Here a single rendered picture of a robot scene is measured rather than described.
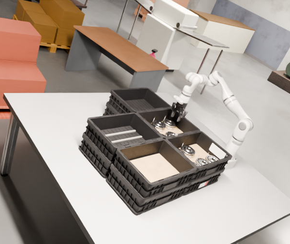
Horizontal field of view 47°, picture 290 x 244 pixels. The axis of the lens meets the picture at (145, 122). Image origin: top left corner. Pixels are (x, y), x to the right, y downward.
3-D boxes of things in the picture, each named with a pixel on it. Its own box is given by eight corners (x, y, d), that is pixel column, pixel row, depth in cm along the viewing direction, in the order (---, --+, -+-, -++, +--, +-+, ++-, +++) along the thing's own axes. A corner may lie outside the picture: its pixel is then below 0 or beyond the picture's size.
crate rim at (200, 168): (199, 132, 240) (201, 130, 239) (231, 159, 224) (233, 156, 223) (163, 141, 212) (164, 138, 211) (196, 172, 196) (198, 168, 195)
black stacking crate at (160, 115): (167, 120, 261) (172, 108, 256) (194, 143, 245) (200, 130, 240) (129, 126, 233) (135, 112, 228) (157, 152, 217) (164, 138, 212)
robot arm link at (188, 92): (194, 97, 234) (185, 91, 239) (203, 78, 227) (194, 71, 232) (189, 98, 229) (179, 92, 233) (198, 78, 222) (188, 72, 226)
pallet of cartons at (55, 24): (51, 27, 595) (60, -10, 565) (79, 55, 529) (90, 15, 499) (6, 21, 544) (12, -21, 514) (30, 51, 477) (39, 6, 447)
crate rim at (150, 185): (162, 141, 212) (164, 138, 211) (196, 172, 196) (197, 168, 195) (114, 151, 184) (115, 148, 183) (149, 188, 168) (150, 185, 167)
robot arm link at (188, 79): (182, 80, 230) (192, 80, 241) (192, 86, 226) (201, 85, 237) (186, 70, 227) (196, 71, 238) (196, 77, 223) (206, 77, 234)
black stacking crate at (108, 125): (129, 126, 233) (134, 113, 227) (156, 152, 217) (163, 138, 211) (81, 133, 205) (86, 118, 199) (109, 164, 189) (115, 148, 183)
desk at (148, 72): (95, 67, 511) (108, 27, 481) (151, 110, 456) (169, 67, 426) (62, 69, 464) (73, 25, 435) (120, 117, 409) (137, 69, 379)
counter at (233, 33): (243, 53, 991) (255, 30, 958) (195, 47, 848) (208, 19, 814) (226, 43, 1032) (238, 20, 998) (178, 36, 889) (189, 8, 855)
